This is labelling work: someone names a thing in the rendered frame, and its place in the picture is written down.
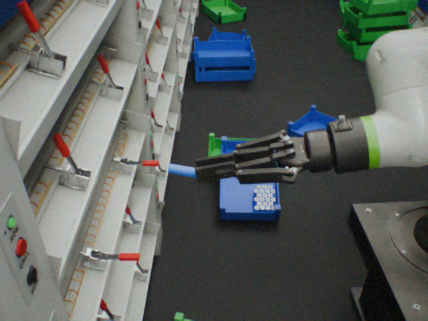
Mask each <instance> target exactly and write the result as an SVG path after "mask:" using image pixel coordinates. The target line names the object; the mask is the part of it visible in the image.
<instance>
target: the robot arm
mask: <svg viewBox="0 0 428 321"><path fill-rule="evenodd" d="M366 72H367V75H368V79H369V82H370V86H371V90H372V94H373V98H374V100H375V104H376V109H377V111H376V113H375V114H373V115H370V116H362V117H358V118H350V119H345V116H343V115H341V116H339V120H335V121H332V122H329V123H328V124H327V125H326V130H325V128H320V129H316V130H308V131H305V133H304V136H303V137H300V138H298V137H291V138H290V137H289V136H287V134H286V130H281V131H279V132H278V133H276V134H274V135H270V136H266V137H263V138H257V139H255V140H249V141H247V142H242V143H241V144H237V145H236V146H235V147H236V149H235V150H234V151H233V152H231V153H230V154H222V155H217V156H210V157H205V158H196V159H195V162H196V166H197V167H195V174H196V177H197V180H198V182H203V181H210V180H215V179H227V178H232V177H235V178H236V179H237V180H238V181H239V184H240V185H255V184H256V183H287V184H288V185H294V183H295V182H296V179H295V177H296V175H297V174H298V173H301V172H303V171H305V170H308V169H309V171H310V172H311V173H317V172H323V171H331V167H332V169H334V172H335V173H336V174H337V175H339V174H340V173H349V172H354V171H362V170H368V169H377V168H383V167H423V166H427V165H428V27H422V28H416V29H410V30H403V31H394V32H390V33H388V34H386V35H383V36H381V37H380V38H378V39H377V41H376V42H375V43H374V44H372V46H371V47H370V49H369V52H368V54H367V57H366ZM275 151H276V153H275ZM276 162H277V164H276ZM413 237H414V239H415V240H416V242H417V243H418V244H419V247H420V248H421V249H422V250H423V251H424V252H427V253H428V210H427V212H426V214H425V215H424V216H422V217H421V218H419V219H418V220H417V222H416V223H415V226H414V229H413Z"/></svg>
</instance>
